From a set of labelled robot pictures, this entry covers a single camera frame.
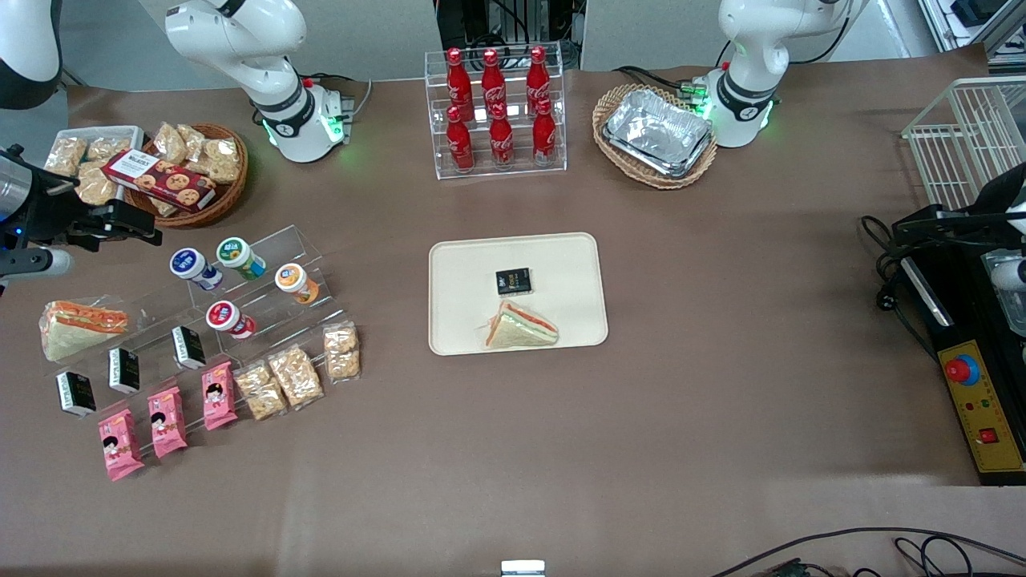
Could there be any brown wicker snack basket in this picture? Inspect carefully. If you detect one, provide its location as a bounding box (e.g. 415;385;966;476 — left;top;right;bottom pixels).
122;122;250;231

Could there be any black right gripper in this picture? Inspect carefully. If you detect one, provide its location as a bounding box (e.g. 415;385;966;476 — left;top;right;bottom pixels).
14;167;164;252

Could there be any black equipment rack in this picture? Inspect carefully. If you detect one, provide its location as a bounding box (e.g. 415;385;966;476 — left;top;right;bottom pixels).
435;0;580;71

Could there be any white plastic snack container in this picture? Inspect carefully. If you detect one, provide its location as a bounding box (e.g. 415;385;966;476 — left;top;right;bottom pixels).
42;125;147;206

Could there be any clear acrylic bottle rack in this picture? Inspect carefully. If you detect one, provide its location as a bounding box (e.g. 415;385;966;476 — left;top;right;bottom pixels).
424;41;568;181

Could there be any blue gum bottle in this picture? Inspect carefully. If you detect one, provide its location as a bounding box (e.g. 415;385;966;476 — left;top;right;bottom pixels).
169;248;224;292

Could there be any red gum bottle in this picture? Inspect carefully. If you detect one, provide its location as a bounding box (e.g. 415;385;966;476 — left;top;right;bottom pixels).
205;300;258;340

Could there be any red cola bottle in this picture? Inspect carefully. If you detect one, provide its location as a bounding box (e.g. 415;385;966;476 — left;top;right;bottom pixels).
531;97;558;164
481;49;507;119
488;103;515;168
446;47;474;121
446;105;476;173
526;46;552;113

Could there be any orange gum bottle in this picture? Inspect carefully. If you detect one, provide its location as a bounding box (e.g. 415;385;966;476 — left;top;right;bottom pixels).
274;262;321;306

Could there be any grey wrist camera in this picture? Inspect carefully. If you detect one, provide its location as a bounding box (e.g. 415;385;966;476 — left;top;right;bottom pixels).
991;257;1026;292
0;248;75;279

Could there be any black cable bundle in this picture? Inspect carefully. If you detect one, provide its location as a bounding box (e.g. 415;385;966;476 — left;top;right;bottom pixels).
860;214;940;357

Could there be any black arm base cable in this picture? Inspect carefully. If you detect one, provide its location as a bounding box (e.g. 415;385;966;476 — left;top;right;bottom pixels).
612;64;708;95

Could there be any green gum bottle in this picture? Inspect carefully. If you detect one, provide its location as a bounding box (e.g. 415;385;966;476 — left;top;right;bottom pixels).
216;236;268;282

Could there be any wicker basket with foil trays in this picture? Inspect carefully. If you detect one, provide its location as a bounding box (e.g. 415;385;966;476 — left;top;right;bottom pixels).
592;83;719;191

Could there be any clear bag of crackers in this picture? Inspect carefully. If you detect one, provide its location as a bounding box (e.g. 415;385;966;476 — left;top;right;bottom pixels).
176;123;211;163
85;135;133;163
153;121;188;166
45;135;87;177
199;137;243;185
75;159;123;207

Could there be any aluminium foil tray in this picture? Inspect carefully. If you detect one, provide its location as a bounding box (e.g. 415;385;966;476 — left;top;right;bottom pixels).
602;87;715;180

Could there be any clear bag of cereal bars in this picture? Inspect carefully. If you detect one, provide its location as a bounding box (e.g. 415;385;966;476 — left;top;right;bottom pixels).
233;360;289;422
322;321;362;382
266;344;326;412

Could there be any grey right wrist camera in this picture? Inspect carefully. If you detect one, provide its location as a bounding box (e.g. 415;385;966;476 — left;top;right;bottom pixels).
0;248;75;279

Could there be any clear acrylic step display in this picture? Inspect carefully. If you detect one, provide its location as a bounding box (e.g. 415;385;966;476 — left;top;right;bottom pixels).
53;224;347;422

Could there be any white wire basket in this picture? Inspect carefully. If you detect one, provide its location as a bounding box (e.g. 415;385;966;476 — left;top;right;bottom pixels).
901;76;1026;212

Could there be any wrapped triangle sandwich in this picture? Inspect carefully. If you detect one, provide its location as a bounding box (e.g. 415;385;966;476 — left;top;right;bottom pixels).
39;299;130;363
483;300;560;351

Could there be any pink snack pack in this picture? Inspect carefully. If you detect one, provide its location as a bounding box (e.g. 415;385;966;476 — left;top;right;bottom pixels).
97;408;147;482
147;385;189;459
200;361;240;432

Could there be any red cookie box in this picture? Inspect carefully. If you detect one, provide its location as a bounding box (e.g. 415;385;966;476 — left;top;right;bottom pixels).
101;148;218;213

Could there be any aluminium frame with equipment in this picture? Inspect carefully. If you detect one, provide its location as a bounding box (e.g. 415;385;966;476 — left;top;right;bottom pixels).
920;0;1026;67

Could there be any cream plastic tray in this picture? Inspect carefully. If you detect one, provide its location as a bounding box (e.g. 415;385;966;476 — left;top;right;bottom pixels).
428;232;609;357

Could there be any grey arm base cable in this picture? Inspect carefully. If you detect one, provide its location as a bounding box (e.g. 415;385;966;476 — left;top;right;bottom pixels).
303;73;374;121

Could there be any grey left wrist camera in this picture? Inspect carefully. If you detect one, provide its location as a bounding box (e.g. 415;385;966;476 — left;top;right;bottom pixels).
991;257;1026;292

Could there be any clear plastic box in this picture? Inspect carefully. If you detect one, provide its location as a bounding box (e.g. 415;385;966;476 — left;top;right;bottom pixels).
981;248;1026;338

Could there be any black yellow control box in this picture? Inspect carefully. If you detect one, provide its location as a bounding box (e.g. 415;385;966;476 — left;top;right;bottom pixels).
896;240;1026;486

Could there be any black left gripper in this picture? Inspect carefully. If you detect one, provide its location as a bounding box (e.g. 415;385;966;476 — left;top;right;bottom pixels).
892;163;1026;246

